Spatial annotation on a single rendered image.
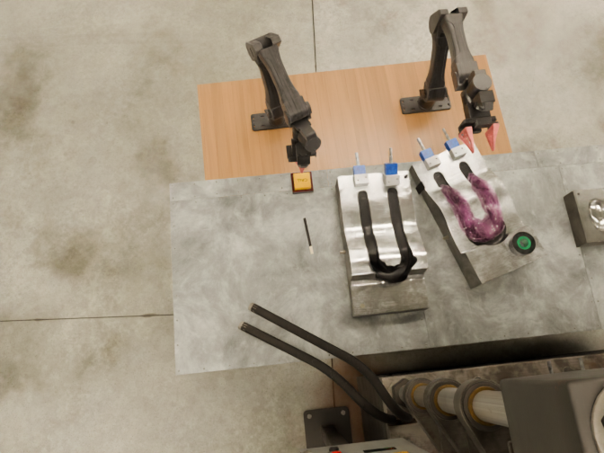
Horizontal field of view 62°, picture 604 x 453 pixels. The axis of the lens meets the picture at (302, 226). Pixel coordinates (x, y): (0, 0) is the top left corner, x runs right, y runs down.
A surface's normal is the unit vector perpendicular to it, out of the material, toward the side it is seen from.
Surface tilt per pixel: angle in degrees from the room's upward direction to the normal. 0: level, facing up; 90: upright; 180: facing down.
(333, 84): 0
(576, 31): 0
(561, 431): 90
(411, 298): 0
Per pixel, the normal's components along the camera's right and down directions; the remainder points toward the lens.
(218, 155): 0.02, -0.29
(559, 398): -0.99, 0.10
